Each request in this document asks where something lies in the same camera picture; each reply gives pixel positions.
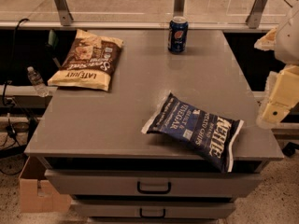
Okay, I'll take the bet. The left metal bracket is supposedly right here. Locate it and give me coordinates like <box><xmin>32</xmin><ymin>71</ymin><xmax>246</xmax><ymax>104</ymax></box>
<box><xmin>54</xmin><ymin>0</ymin><xmax>73</xmax><ymax>26</ymax></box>

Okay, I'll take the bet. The upper grey drawer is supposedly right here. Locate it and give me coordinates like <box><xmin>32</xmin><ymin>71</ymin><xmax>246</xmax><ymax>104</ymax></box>
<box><xmin>45</xmin><ymin>170</ymin><xmax>262</xmax><ymax>198</ymax></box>

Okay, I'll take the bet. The lower grey drawer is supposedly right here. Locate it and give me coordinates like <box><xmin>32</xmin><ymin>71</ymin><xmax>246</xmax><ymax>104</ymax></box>
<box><xmin>72</xmin><ymin>200</ymin><xmax>235</xmax><ymax>219</ymax></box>

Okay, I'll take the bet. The clear plastic water bottle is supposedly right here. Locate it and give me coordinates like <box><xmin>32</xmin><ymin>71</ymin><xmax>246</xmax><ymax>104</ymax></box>
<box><xmin>27</xmin><ymin>66</ymin><xmax>49</xmax><ymax>97</ymax></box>

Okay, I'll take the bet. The black cable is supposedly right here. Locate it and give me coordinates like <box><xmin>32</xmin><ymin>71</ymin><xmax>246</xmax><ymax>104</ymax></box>
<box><xmin>0</xmin><ymin>18</ymin><xmax>31</xmax><ymax>175</ymax></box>

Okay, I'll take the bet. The green handled tool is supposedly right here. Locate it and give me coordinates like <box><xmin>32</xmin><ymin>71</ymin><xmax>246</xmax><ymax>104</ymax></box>
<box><xmin>46</xmin><ymin>29</ymin><xmax>61</xmax><ymax>68</ymax></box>

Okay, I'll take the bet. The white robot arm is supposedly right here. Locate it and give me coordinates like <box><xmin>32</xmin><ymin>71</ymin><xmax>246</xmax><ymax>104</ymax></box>
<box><xmin>254</xmin><ymin>2</ymin><xmax>299</xmax><ymax>129</ymax></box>

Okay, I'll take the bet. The metal bracket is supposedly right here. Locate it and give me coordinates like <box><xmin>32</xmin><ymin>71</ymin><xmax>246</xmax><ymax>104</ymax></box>
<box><xmin>246</xmin><ymin>0</ymin><xmax>268</xmax><ymax>29</ymax></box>
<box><xmin>173</xmin><ymin>0</ymin><xmax>185</xmax><ymax>16</ymax></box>
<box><xmin>54</xmin><ymin>0</ymin><xmax>73</xmax><ymax>26</ymax></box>

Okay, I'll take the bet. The grey drawer cabinet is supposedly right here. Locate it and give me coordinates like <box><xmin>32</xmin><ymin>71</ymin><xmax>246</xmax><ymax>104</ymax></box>
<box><xmin>26</xmin><ymin>30</ymin><xmax>283</xmax><ymax>224</ymax></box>

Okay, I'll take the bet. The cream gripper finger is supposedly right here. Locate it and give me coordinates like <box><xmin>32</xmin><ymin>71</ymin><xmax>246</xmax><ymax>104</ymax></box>
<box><xmin>254</xmin><ymin>28</ymin><xmax>277</xmax><ymax>51</ymax></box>

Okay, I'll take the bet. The blue kettle chips bag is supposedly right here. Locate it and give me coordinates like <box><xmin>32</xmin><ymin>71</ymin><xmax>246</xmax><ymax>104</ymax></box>
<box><xmin>141</xmin><ymin>93</ymin><xmax>244</xmax><ymax>173</ymax></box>

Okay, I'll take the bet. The cardboard box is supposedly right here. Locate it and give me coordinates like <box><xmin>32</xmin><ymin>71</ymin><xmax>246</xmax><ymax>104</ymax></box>
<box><xmin>19</xmin><ymin>157</ymin><xmax>71</xmax><ymax>213</ymax></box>

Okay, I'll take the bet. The grey drawer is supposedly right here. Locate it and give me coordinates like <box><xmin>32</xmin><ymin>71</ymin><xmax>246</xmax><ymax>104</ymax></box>
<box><xmin>45</xmin><ymin>170</ymin><xmax>262</xmax><ymax>198</ymax></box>
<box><xmin>72</xmin><ymin>200</ymin><xmax>235</xmax><ymax>219</ymax></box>

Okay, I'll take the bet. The right metal bracket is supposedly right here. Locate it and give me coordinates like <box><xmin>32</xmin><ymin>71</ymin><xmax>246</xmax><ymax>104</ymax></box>
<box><xmin>246</xmin><ymin>0</ymin><xmax>268</xmax><ymax>29</ymax></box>

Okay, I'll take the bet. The yellow brown chips bag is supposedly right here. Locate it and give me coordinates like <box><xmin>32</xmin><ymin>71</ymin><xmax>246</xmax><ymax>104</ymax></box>
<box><xmin>48</xmin><ymin>30</ymin><xmax>123</xmax><ymax>91</ymax></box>

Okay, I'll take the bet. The middle metal bracket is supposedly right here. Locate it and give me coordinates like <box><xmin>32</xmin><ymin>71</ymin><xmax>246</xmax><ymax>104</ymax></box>
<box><xmin>173</xmin><ymin>0</ymin><xmax>185</xmax><ymax>16</ymax></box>

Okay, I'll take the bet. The blue pepsi can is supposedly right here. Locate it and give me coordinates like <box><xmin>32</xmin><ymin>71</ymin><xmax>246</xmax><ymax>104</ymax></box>
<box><xmin>168</xmin><ymin>16</ymin><xmax>189</xmax><ymax>53</ymax></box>

